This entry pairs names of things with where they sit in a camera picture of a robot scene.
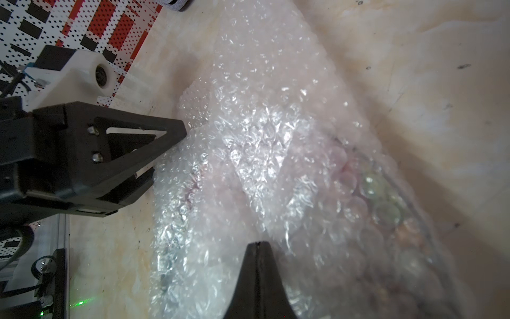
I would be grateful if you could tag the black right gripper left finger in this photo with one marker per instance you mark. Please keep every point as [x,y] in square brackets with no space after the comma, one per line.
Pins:
[244,302]

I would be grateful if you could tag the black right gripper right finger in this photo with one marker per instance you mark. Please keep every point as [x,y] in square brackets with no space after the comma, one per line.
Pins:
[272,298]

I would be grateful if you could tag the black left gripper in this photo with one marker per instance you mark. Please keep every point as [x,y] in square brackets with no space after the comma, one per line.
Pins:
[77,158]

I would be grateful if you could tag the clear bubble wrap sheet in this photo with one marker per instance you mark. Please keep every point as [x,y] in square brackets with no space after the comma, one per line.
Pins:
[278,151]

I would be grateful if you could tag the grey striped sock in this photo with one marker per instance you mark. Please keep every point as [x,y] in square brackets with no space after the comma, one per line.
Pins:
[175,5]

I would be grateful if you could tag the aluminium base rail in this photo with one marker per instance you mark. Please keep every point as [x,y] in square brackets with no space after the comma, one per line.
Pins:
[34,270]

